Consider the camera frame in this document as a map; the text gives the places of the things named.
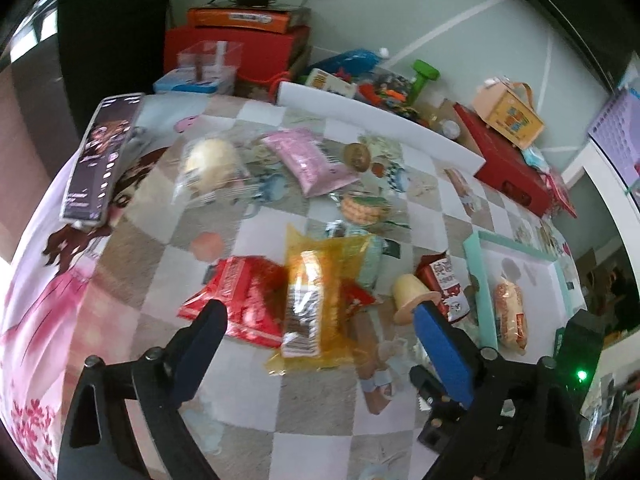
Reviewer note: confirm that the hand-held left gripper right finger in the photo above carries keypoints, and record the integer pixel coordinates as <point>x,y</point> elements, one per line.
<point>445,355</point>

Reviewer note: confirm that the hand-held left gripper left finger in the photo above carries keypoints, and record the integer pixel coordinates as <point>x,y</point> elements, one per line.
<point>200,345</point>

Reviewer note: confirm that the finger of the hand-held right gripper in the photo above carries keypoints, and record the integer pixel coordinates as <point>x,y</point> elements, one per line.
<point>434,425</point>

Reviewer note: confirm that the large red snack packet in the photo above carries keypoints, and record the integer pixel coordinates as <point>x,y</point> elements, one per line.
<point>240,295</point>

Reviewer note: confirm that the yellow pudding cup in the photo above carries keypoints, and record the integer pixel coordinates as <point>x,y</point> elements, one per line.
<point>407,295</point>

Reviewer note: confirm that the white tray with teal rim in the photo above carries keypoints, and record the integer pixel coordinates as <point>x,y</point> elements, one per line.
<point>540,285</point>

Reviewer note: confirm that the red white snack packet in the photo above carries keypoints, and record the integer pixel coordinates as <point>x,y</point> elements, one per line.
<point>447,280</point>

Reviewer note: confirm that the small red candy packet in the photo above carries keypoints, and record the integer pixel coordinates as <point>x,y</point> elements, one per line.
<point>357,299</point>

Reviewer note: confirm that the yellow snack packet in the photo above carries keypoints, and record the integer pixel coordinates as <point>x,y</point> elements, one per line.
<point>320,280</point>

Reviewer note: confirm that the orange bread packet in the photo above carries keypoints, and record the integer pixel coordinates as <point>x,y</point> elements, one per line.
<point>510,315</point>

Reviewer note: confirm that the printed checkered tablecloth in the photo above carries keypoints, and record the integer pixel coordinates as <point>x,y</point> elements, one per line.
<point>150,270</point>

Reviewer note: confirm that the red patterned box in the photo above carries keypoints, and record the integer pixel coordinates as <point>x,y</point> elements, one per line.
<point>562,192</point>

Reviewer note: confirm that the white shelf unit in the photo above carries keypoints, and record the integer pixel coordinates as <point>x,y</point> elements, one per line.
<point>605,180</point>

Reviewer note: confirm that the clear cookie packet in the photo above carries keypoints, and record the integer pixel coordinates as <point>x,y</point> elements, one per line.
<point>362,207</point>

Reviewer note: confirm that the bun in clear wrapper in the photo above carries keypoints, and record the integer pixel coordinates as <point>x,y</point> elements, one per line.
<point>210,160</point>

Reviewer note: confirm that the light blue wipes pack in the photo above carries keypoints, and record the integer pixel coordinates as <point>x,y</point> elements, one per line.
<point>536,157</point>

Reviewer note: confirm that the red gift box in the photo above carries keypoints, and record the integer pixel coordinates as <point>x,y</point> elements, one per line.
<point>505,165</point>

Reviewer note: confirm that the pink snack packet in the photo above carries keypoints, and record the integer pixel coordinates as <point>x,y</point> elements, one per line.
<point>310,162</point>

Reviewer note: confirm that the dark purple snack packet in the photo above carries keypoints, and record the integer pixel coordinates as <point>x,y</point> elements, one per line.
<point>100,155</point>

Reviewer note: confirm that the purple plastic basket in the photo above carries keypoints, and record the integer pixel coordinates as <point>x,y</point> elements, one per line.
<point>615,125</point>

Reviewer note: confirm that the small white bottle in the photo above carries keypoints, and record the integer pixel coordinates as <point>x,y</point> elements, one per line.
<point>448,128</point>

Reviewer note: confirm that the yellow cardboard carry box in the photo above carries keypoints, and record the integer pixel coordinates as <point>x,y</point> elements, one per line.
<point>515,117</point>

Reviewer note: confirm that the blue tissue pack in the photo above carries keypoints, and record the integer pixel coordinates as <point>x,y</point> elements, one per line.
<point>175,82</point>

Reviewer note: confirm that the bag of colourful toys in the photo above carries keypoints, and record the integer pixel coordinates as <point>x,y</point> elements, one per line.
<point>390,91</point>

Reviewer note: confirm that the clear plastic box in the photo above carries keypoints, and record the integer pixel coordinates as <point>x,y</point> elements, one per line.
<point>210,62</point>

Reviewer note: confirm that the green dumbbell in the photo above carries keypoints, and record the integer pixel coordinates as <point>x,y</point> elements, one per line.
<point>424,72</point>

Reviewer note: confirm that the yellow snack box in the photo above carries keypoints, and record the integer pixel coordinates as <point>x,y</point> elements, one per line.
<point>327,82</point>

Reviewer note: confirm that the large red box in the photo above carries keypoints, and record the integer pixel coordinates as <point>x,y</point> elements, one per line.
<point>270,52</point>

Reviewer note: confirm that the blue plastic bag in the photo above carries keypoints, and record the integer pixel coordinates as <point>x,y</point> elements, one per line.
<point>350,62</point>

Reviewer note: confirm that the black cabinet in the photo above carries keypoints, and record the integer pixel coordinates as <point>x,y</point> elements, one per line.
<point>110,35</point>

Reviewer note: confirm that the flat orange box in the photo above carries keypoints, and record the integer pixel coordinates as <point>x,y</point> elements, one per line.
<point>240,19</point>

